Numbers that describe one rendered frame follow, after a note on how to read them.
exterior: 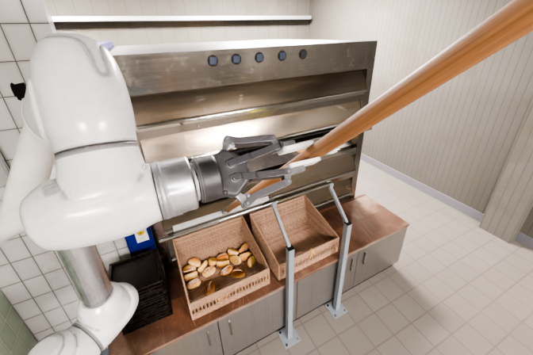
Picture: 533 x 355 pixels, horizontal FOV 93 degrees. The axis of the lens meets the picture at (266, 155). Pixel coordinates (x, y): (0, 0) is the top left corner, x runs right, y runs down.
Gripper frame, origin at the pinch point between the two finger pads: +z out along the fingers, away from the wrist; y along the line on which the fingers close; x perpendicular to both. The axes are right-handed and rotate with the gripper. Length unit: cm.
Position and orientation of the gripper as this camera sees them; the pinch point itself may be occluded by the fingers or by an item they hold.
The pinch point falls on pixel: (299, 155)
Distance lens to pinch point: 49.9
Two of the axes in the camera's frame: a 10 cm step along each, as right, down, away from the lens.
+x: 3.2, -3.1, -8.9
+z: 8.9, -2.1, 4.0
